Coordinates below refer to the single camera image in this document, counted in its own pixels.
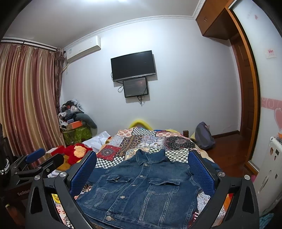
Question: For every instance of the green storage box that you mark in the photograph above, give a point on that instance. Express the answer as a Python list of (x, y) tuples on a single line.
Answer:
[(77, 135)]

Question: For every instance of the orange shoe box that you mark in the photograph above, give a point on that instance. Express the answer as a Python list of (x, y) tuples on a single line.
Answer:
[(74, 125)]

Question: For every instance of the small black wall monitor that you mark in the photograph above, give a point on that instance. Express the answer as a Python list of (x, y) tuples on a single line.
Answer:
[(135, 87)]

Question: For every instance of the striped red gold curtain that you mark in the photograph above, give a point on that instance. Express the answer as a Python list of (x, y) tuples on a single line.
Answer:
[(31, 80)]

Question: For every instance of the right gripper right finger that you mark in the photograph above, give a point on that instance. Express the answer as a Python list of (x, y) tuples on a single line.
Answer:
[(243, 210)]

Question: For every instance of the red plush toy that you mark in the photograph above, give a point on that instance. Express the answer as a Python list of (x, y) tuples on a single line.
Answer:
[(74, 152)]

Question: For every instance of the patchwork quilt bedspread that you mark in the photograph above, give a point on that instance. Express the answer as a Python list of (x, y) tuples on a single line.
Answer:
[(125, 143)]

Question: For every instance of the wooden overhead cabinet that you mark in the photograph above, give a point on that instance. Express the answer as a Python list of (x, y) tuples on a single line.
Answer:
[(214, 20)]

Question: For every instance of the yellow headboard cushion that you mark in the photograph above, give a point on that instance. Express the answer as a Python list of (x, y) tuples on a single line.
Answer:
[(140, 123)]

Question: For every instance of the black wall television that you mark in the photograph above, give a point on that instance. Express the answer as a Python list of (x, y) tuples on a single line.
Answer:
[(133, 65)]

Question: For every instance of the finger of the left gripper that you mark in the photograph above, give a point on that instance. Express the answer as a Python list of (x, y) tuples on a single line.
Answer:
[(35, 155)]

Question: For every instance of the blue denim jacket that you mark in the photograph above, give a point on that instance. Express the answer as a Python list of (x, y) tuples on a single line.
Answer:
[(146, 191)]

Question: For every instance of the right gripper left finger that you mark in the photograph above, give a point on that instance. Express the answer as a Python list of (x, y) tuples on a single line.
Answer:
[(41, 211)]

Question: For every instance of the white air conditioner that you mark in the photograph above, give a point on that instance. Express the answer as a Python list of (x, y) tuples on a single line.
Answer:
[(82, 49)]

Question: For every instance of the white appliance with stickers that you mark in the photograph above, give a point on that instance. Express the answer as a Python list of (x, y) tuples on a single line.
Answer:
[(268, 182)]

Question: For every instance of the grey backpack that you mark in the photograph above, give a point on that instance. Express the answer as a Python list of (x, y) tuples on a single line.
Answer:
[(203, 136)]

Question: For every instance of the white light blue shirt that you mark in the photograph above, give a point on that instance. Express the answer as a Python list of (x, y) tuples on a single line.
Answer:
[(96, 142)]

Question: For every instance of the brown wooden door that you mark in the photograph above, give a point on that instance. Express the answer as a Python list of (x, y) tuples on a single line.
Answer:
[(249, 86)]

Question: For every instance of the grey green pillow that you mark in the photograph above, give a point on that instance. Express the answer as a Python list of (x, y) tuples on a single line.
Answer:
[(88, 121)]

